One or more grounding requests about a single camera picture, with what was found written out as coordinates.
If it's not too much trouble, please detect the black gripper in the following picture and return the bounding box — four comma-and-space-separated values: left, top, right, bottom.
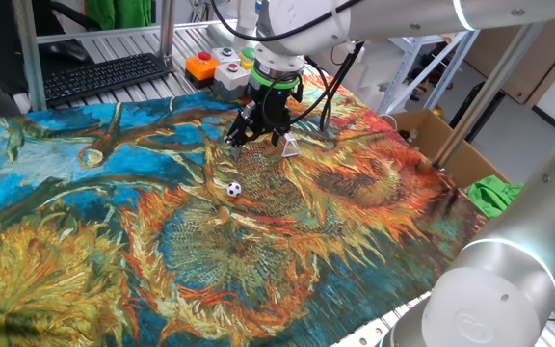
224, 79, 304, 160

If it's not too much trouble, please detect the clear triangular stand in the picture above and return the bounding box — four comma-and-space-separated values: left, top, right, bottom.
280, 132, 302, 159

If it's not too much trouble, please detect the grey box red button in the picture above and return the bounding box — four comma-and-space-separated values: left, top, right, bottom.
211, 61, 252, 101

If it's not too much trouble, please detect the yellow box green mushroom button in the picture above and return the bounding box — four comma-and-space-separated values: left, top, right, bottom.
237, 46, 258, 71

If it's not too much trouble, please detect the white box small green button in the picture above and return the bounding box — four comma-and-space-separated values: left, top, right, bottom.
211, 46, 242, 67

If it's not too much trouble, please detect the white foam block stack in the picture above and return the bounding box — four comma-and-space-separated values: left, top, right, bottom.
305, 38, 407, 93

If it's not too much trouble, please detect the white metal shelf rack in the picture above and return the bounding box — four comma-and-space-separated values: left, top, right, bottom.
377, 29, 481, 117

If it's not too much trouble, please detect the black computer keyboard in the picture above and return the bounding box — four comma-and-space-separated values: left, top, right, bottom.
42, 51, 176, 108

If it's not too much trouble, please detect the sunflower painting tablecloth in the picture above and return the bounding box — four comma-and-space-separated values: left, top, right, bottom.
0, 71, 490, 347

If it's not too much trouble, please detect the hanging green cloth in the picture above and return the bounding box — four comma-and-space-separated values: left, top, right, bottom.
84, 0, 154, 31

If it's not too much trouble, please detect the brown cardboard box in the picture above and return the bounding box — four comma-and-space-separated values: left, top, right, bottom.
385, 108, 513, 192

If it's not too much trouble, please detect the black computer mouse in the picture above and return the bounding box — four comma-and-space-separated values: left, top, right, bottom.
40, 39, 94, 64

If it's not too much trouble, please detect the black flat panel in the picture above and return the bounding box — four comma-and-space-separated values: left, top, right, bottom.
449, 80, 506, 145

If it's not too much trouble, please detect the crumpled green cloth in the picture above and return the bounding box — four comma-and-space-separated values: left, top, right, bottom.
467, 174, 524, 221

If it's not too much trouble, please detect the brown wooden cabinet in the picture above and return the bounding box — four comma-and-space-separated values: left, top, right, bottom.
464, 16, 555, 105

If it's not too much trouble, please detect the aluminium frame rail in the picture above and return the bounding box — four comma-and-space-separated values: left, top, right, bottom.
35, 18, 238, 45

